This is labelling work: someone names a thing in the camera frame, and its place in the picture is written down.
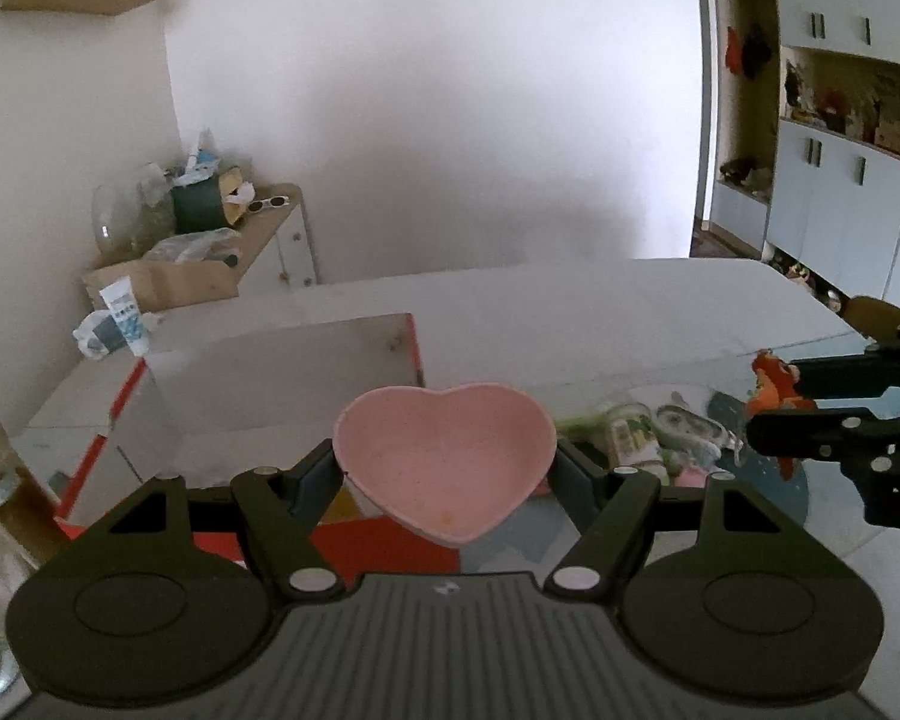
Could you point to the brown chair back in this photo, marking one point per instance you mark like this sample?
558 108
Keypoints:
877 315

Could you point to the white nightstand with wooden top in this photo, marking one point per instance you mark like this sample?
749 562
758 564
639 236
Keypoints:
294 247

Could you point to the grey correction tape dispenser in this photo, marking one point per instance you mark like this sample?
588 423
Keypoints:
686 427

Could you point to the orange plush toy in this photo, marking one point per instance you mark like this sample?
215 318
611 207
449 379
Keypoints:
769 386

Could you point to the clear plastic bag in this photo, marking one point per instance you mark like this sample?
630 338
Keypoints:
187 244

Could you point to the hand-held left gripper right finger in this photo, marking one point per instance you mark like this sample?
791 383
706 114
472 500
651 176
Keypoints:
574 474

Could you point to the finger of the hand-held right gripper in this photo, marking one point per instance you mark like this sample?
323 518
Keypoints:
795 436
832 376

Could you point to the small pink toy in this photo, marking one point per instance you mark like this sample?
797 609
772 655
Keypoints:
690 478

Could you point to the brown paper bag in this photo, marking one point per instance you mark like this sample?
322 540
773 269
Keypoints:
187 286

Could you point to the pile of small toys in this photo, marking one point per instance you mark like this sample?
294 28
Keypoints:
802 277

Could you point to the crumpled white bag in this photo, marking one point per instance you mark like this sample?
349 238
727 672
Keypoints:
90 337

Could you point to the red and white cardboard box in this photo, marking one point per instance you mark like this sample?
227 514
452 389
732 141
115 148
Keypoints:
270 364

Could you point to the pink heart-shaped bowl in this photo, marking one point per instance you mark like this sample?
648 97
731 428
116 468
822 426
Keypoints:
442 457

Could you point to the white cream tube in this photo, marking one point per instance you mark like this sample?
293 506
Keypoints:
124 311

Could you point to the white sunglasses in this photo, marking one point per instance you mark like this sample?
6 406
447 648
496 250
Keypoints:
274 202

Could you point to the small labelled jar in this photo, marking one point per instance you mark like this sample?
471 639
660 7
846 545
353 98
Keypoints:
634 439

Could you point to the clear glass bottle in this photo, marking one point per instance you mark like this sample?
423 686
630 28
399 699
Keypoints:
7 495

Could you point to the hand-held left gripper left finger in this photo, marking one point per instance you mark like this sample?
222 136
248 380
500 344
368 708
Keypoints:
319 481

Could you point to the dark plush toy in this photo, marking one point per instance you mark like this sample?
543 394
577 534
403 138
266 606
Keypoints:
757 51

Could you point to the green tissue box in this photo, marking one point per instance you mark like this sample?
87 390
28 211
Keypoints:
195 206

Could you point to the red plush toy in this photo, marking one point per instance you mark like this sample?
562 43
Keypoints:
733 51

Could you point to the clear glass vase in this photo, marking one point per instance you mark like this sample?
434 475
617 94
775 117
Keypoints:
116 221

